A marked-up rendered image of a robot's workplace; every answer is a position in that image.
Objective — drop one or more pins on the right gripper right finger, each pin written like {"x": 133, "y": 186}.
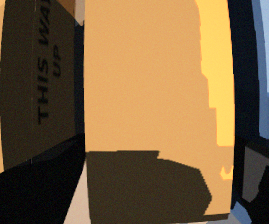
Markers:
{"x": 251, "y": 178}

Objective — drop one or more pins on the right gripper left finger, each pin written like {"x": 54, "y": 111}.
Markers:
{"x": 40, "y": 190}

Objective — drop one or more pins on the orange cardboard box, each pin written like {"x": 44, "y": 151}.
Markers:
{"x": 159, "y": 111}
{"x": 36, "y": 77}

